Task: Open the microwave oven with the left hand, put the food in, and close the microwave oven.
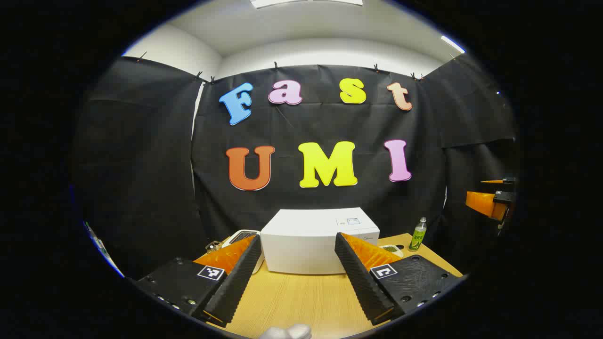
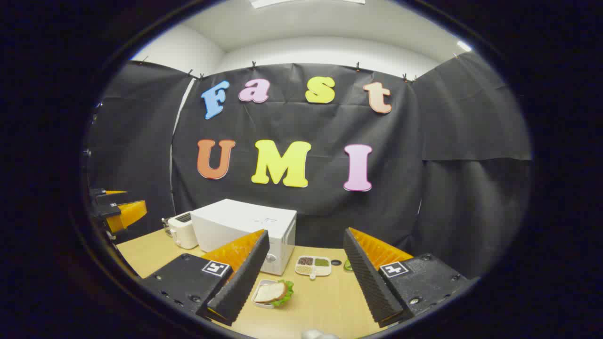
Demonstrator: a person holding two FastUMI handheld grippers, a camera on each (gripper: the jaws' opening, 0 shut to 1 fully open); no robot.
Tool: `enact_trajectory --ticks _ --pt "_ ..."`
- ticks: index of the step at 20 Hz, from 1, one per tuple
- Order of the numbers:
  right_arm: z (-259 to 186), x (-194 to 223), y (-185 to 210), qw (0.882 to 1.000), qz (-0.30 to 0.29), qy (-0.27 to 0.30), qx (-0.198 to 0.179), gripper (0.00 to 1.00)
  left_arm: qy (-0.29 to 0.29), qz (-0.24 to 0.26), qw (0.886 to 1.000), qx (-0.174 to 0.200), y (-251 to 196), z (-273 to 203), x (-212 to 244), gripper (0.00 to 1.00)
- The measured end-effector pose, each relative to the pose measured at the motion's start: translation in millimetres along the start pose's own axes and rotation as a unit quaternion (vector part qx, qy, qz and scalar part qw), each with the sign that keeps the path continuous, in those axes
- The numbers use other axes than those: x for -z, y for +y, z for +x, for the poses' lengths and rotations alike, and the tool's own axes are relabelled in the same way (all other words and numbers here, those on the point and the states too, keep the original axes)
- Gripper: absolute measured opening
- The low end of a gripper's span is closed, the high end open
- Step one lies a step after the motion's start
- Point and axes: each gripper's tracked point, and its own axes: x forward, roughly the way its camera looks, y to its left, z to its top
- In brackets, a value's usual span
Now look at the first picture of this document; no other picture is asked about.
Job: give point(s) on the narrow ceiling light strip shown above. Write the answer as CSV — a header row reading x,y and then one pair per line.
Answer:
x,y
452,44

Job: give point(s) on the white microwave oven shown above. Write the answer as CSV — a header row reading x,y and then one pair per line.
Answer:
x,y
306,240

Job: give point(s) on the green drink bottle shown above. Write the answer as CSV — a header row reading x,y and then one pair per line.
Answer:
x,y
417,238

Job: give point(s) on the bright cluttered side rack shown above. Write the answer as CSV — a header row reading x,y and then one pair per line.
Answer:
x,y
96,242

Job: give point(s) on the white toaster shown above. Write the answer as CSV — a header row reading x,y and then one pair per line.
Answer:
x,y
235,235

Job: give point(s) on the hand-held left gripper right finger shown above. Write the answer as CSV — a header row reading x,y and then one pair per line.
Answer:
x,y
360,278

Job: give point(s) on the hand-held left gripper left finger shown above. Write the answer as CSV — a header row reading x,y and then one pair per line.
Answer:
x,y
238,278

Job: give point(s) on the wide ceiling light panel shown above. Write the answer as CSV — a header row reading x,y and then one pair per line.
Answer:
x,y
306,2

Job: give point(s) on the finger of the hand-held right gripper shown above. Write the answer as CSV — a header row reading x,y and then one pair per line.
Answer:
x,y
499,181
480,201

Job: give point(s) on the white divided grain dish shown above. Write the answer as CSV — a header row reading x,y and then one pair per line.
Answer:
x,y
390,248

